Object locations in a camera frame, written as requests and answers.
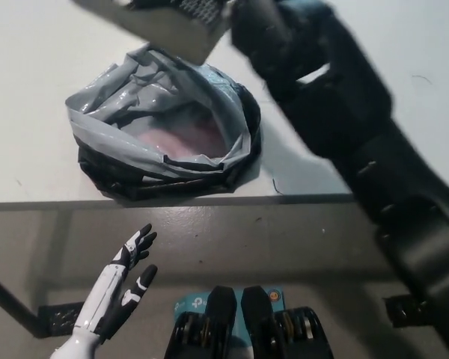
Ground black teal robot torso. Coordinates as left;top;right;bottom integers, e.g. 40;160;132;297
164;285;334;359

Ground black metal table leg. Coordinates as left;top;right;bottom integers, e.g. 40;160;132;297
0;266;48;337

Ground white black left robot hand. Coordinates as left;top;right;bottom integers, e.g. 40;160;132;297
73;222;159;347

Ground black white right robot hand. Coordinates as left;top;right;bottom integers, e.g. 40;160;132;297
126;0;184;11

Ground grey perforated rectangular plastic basket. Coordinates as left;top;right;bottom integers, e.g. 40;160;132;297
69;0;235;65

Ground grey and black plastic bag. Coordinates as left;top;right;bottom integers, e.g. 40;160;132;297
64;43;263;199

